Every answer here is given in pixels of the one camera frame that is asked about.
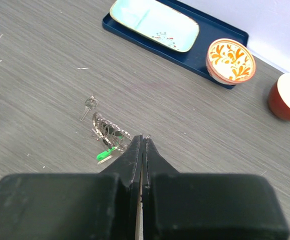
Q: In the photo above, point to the light green rectangular plate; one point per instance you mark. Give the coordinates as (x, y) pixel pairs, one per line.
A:
(158, 22)

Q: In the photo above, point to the dark blue tray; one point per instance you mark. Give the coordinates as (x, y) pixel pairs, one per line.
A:
(211, 29)

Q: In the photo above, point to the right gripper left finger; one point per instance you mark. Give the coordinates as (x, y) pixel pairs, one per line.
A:
(75, 206)

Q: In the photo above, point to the silver key with ring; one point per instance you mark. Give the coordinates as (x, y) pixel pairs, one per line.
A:
(90, 103)

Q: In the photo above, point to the metal key organizer with rings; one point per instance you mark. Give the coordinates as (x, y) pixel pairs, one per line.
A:
(111, 135)

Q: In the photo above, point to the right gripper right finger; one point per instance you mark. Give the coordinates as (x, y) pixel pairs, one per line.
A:
(207, 206)

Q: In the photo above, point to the orange patterned small bowl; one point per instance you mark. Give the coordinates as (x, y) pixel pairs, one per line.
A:
(229, 62)

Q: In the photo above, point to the red cup white inside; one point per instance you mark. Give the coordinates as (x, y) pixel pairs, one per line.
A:
(279, 98)

